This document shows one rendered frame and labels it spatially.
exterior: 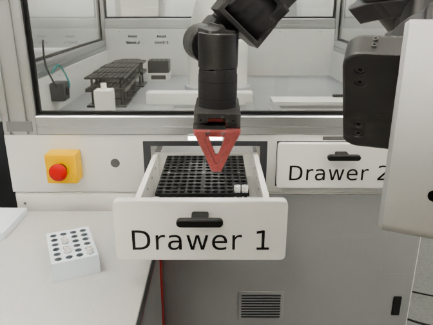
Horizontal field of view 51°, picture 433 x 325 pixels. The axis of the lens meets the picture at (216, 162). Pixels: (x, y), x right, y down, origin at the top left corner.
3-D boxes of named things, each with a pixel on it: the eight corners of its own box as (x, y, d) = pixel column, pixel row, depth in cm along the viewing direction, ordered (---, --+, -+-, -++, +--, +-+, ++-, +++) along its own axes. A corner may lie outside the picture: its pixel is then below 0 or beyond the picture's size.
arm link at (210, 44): (204, 26, 59) (245, 26, 61) (191, 22, 66) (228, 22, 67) (203, 78, 62) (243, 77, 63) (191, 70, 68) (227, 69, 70)
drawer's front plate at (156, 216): (285, 260, 78) (288, 201, 74) (116, 260, 78) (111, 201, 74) (283, 254, 79) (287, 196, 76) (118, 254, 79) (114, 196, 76)
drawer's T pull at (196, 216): (223, 227, 72) (223, 220, 71) (176, 227, 72) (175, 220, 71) (222, 218, 75) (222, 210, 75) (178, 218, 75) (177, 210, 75)
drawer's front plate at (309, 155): (397, 187, 108) (404, 144, 104) (276, 187, 108) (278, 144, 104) (395, 185, 110) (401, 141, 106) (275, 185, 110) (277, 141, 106)
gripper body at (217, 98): (237, 108, 72) (239, 62, 70) (240, 127, 63) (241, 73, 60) (196, 108, 72) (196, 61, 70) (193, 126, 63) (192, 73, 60)
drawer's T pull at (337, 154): (361, 161, 102) (361, 155, 101) (327, 161, 102) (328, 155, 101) (356, 156, 105) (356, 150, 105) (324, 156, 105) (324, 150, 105)
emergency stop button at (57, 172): (66, 182, 102) (64, 165, 100) (48, 182, 102) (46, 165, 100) (70, 177, 104) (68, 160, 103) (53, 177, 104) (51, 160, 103)
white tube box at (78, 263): (100, 272, 85) (98, 254, 83) (53, 282, 81) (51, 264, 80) (89, 242, 95) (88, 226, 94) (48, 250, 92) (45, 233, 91)
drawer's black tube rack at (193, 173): (248, 224, 86) (249, 193, 84) (156, 224, 86) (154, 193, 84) (242, 180, 107) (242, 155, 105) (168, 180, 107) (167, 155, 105)
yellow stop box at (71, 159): (77, 185, 104) (74, 155, 102) (46, 185, 104) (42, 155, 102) (83, 177, 109) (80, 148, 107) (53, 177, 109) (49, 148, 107)
